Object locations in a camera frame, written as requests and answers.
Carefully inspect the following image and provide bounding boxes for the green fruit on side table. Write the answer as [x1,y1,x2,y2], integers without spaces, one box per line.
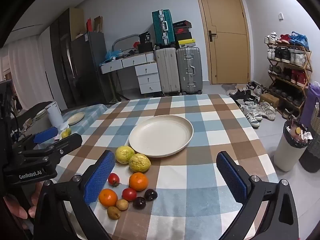
[61,128,72,139]

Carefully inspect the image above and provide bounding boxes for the cardboard box on floor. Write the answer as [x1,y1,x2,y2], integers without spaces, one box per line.
[259,93,279,108]

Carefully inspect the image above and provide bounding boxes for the beige suitcase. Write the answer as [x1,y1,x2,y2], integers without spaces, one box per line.
[155,48,181,94]

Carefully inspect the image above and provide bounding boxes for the dark refrigerator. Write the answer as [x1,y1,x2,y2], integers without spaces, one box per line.
[71,32,112,106]

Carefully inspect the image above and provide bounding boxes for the brown kiwi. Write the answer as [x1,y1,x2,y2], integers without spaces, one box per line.
[116,199,129,211]
[107,206,121,220]

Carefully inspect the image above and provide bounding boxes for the white trash bin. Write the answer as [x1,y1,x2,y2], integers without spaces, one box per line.
[273,120,313,172]

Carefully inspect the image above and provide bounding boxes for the stacked shoe boxes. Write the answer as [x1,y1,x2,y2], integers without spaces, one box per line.
[173,20,196,49]

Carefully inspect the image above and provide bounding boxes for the dark plum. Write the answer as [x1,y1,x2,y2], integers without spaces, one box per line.
[133,196,146,210]
[144,189,158,201]

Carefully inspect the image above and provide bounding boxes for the white drawer desk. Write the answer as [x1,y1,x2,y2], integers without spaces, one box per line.
[100,52,162,94]

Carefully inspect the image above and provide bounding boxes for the red tomato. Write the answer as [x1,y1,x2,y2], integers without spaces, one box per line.
[122,187,137,202]

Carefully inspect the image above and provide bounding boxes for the wooden shoe rack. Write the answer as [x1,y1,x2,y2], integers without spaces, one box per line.
[266,43,313,119]

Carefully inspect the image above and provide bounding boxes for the purple bag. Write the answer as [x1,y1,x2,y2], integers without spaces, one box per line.
[300,81,320,127]

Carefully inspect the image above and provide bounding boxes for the person's left hand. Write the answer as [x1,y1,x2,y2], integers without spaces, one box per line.
[3,181,43,229]

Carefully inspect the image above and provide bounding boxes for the smooth yellow-green guava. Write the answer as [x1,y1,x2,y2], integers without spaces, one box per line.
[115,145,135,164]

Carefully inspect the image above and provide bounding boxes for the small tomato with stem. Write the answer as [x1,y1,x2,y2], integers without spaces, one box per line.
[107,173,121,187]

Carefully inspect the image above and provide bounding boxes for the checkered tablecloth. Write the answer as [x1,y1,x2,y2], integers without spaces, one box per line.
[56,94,278,239]

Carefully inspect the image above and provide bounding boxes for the cream round plate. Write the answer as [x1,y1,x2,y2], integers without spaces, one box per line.
[129,115,194,158]

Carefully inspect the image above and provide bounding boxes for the silver suitcase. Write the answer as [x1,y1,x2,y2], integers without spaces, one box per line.
[176,47,203,95]

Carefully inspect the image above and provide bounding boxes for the teal suitcase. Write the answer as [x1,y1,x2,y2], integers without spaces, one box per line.
[152,9,176,48]

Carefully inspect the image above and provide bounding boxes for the wooden door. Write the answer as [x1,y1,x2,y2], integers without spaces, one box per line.
[198,0,251,85]

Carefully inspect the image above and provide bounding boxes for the white kettle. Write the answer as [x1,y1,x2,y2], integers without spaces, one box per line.
[45,101,64,131]

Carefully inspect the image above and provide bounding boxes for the small plate on side table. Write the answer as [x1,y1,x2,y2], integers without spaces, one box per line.
[67,112,85,126]

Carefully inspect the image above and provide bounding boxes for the wrinkled yellow fruit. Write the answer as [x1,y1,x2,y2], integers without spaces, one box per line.
[129,153,151,173]

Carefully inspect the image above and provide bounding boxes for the orange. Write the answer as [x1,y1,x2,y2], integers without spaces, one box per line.
[129,172,149,191]
[98,189,118,208]

